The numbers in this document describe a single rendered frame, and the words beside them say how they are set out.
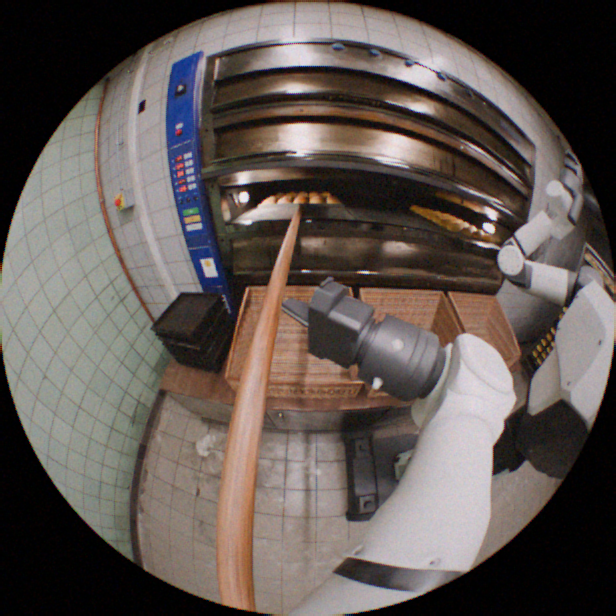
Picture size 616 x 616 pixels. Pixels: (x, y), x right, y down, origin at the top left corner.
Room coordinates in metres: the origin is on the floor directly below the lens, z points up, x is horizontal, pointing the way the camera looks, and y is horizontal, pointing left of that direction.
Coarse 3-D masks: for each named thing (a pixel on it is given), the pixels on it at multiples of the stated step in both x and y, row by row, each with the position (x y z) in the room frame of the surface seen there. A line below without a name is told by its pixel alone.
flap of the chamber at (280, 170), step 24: (240, 168) 0.65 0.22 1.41; (264, 168) 0.65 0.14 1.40; (288, 168) 0.66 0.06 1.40; (312, 168) 0.66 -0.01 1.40; (336, 168) 0.65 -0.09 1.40; (360, 168) 0.64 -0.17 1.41; (384, 168) 0.64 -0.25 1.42; (432, 192) 0.75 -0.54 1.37; (456, 192) 0.63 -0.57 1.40; (504, 216) 0.63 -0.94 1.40
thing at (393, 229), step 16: (240, 224) 0.80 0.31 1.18; (256, 224) 0.79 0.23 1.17; (272, 224) 0.79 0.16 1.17; (288, 224) 0.79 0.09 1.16; (304, 224) 0.79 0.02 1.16; (320, 224) 0.79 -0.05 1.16; (336, 224) 0.79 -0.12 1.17; (352, 224) 0.79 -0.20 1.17; (368, 224) 0.79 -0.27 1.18; (384, 224) 0.81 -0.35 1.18; (432, 240) 0.78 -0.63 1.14; (448, 240) 0.78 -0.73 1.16; (464, 240) 0.78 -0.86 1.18
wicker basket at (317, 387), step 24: (264, 288) 0.76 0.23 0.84; (288, 288) 0.76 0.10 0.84; (312, 288) 0.76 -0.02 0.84; (240, 312) 0.61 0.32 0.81; (240, 336) 0.52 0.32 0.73; (288, 336) 0.66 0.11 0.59; (240, 360) 0.44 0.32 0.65; (288, 360) 0.49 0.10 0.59; (312, 360) 0.50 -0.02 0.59; (288, 384) 0.30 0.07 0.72; (312, 384) 0.30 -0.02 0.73; (336, 384) 0.29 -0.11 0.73; (360, 384) 0.29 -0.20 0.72
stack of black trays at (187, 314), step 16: (176, 304) 0.60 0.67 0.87; (192, 304) 0.60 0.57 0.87; (208, 304) 0.59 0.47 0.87; (160, 320) 0.48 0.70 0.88; (176, 320) 0.48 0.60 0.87; (192, 320) 0.49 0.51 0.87; (208, 320) 0.50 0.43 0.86; (224, 320) 0.62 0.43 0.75; (160, 336) 0.41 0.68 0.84; (176, 336) 0.40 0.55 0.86; (192, 336) 0.39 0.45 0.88; (208, 336) 0.47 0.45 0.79; (224, 336) 0.55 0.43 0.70; (176, 352) 0.41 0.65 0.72; (192, 352) 0.39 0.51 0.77; (208, 352) 0.41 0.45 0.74; (224, 352) 0.50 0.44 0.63; (208, 368) 0.40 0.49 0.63
